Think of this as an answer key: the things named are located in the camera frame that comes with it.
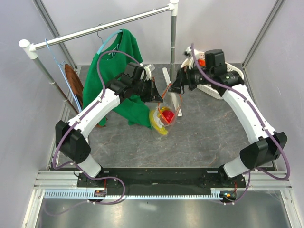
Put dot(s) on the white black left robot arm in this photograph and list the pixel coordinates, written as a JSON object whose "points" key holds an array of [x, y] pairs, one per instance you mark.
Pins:
{"points": [[71, 136]]}

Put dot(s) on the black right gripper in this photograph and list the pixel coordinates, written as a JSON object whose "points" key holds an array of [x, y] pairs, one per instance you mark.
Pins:
{"points": [[185, 76]]}

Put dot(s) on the yellow banana bunch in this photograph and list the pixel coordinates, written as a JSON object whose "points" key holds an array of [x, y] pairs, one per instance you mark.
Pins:
{"points": [[158, 120]]}

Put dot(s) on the clear zip top bag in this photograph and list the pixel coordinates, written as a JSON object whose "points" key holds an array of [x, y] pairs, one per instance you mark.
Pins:
{"points": [[173, 101]]}

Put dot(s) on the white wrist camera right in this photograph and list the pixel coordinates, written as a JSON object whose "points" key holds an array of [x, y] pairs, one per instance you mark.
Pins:
{"points": [[189, 61]]}

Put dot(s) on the slotted cable duct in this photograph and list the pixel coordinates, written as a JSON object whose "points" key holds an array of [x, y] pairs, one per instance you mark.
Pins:
{"points": [[97, 194]]}

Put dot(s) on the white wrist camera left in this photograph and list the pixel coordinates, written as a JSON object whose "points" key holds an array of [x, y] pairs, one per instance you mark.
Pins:
{"points": [[147, 72]]}

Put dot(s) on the light blue hanger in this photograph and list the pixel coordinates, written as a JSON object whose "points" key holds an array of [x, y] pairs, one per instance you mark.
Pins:
{"points": [[60, 65]]}

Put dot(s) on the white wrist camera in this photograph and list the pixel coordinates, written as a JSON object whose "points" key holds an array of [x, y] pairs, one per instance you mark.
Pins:
{"points": [[189, 61], [147, 72]]}

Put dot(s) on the red pomegranate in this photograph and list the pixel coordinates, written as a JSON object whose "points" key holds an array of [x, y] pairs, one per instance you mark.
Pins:
{"points": [[168, 116]]}

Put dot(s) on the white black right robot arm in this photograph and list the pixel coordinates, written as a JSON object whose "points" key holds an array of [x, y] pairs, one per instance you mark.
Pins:
{"points": [[210, 70]]}

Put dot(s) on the brown towel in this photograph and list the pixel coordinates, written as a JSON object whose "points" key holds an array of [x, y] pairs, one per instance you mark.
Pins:
{"points": [[75, 83]]}

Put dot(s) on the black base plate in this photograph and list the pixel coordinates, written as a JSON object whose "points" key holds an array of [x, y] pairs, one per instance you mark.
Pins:
{"points": [[161, 181]]}

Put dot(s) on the blue shirt hanger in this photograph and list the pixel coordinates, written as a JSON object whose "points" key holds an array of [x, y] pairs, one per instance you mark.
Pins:
{"points": [[104, 42]]}

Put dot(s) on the aluminium frame rail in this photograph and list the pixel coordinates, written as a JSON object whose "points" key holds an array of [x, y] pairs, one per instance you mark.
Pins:
{"points": [[67, 180]]}

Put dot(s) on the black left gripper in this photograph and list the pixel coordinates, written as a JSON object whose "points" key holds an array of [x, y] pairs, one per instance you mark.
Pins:
{"points": [[153, 96]]}

